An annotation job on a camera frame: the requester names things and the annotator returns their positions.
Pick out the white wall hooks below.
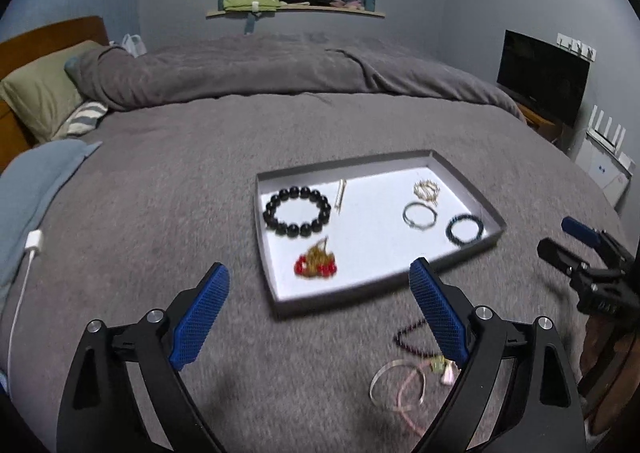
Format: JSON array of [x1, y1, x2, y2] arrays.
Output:
[[556, 33, 598, 60]]

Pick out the large dark bead bracelet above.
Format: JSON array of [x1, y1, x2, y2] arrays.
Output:
[[262, 186, 332, 237]]

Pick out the wooden window sill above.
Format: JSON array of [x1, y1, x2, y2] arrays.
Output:
[[206, 4, 386, 19]]

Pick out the gold chain bracelet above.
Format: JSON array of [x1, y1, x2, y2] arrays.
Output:
[[413, 180, 442, 205]]

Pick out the green pillow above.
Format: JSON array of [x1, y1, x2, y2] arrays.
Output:
[[0, 40, 108, 143]]

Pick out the grey knitted bed cover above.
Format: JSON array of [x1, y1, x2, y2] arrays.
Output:
[[0, 92, 640, 453]]

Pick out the pink cord bracelet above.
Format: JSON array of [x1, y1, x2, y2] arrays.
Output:
[[397, 355, 458, 431]]

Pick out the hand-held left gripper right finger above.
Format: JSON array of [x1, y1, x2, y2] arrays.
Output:
[[409, 257, 588, 453]]

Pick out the grey duvet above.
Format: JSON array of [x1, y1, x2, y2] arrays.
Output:
[[65, 33, 526, 121]]

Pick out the white router with antennas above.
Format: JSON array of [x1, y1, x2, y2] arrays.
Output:
[[585, 104, 632, 169]]

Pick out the blue blanket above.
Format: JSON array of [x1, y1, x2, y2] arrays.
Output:
[[0, 139, 103, 294]]

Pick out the red and gold bracelet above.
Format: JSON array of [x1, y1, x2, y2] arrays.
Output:
[[294, 237, 339, 280]]

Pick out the white floor appliance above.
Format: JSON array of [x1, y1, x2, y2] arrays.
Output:
[[575, 130, 632, 206]]

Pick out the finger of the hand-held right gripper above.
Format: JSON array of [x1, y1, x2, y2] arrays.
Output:
[[561, 216, 632, 261], [536, 238, 587, 281]]

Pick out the black flat screen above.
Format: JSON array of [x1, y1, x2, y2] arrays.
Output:
[[496, 30, 591, 128]]

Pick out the striped pillow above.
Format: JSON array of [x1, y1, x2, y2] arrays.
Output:
[[52, 100, 108, 140]]

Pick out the wooden side cabinet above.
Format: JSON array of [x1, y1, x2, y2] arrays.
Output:
[[517, 103, 566, 144]]

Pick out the small dark bead bracelet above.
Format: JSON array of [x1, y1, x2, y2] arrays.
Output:
[[394, 320, 437, 355]]

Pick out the wooden headboard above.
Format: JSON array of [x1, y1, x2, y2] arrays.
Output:
[[0, 16, 110, 169]]

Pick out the blue bead bracelet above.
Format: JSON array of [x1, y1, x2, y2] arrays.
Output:
[[446, 214, 486, 246]]

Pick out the wide silver bangle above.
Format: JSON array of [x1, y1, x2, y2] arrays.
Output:
[[369, 359, 427, 409]]

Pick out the person's right hand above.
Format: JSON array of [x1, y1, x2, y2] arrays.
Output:
[[580, 313, 640, 436]]

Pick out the grey shallow cardboard box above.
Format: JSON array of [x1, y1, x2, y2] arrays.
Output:
[[256, 149, 507, 319]]

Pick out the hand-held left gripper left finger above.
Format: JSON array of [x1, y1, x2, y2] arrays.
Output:
[[56, 262, 232, 453]]

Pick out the white charger with cable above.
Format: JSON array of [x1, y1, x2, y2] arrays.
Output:
[[7, 229, 45, 374]]

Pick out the thin silver bangle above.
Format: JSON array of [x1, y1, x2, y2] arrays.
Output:
[[403, 202, 439, 230]]

